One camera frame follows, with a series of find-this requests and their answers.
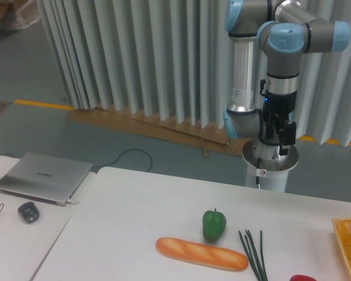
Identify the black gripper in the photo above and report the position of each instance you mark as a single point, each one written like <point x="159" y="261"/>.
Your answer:
<point x="276" y="110"/>

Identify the orange baguette bread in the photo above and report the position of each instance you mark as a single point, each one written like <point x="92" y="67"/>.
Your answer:
<point x="200" y="254"/>

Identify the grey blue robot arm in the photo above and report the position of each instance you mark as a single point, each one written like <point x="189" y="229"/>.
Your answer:
<point x="268" y="40"/>

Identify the flat brown cardboard sheet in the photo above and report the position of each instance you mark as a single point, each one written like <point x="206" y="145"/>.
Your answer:
<point x="207" y="138"/>

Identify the green bell pepper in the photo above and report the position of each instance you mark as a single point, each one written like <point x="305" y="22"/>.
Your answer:
<point x="213" y="225"/>

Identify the pale folding screen divider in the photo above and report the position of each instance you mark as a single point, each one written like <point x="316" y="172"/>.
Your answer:
<point x="172" y="60"/>

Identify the green chives bunch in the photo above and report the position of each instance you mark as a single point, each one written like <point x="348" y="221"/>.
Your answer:
<point x="255" y="257"/>

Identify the red bell pepper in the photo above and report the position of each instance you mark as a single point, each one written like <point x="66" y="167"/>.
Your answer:
<point x="302" y="278"/>

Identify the white usb plug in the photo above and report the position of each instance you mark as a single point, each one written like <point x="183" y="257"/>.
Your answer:
<point x="70" y="201"/>

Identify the silver laptop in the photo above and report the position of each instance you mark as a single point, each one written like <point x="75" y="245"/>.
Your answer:
<point x="45" y="178"/>

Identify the black computer mouse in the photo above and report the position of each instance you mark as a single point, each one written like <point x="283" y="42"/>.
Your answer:
<point x="29" y="212"/>

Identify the cardboard boxes in plastic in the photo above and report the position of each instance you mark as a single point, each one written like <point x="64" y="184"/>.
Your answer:
<point x="18" y="15"/>

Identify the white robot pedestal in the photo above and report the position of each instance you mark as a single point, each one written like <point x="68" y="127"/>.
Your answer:
<point x="269" y="175"/>

